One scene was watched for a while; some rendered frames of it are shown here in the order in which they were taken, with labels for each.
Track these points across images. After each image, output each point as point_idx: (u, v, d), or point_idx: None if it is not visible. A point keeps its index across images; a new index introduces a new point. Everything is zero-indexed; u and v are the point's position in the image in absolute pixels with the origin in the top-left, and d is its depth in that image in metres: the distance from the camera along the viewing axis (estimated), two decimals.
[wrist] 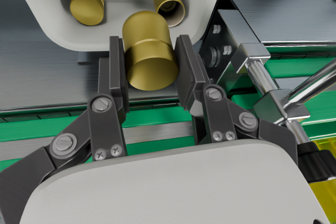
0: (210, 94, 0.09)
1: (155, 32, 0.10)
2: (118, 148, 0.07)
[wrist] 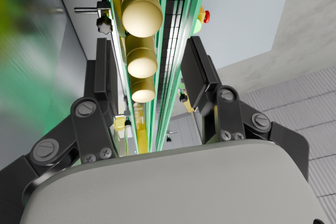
0: (223, 95, 0.09)
1: None
2: (107, 151, 0.07)
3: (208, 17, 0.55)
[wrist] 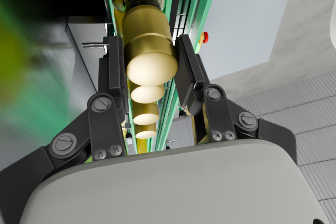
0: (210, 94, 0.09)
1: None
2: (118, 148, 0.07)
3: (207, 38, 0.58)
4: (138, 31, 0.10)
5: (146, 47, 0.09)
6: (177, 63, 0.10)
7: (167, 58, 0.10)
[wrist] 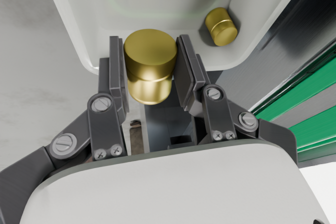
0: (210, 94, 0.09)
1: None
2: (118, 148, 0.07)
3: None
4: None
5: None
6: None
7: None
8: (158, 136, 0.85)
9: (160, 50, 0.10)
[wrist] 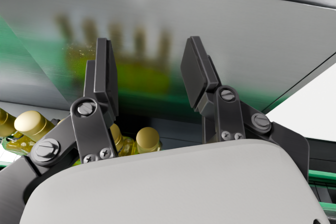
0: (223, 95, 0.09)
1: None
2: (107, 151, 0.07)
3: None
4: (121, 134, 0.26)
5: (120, 132, 0.25)
6: None
7: (114, 139, 0.24)
8: None
9: (151, 140, 0.24)
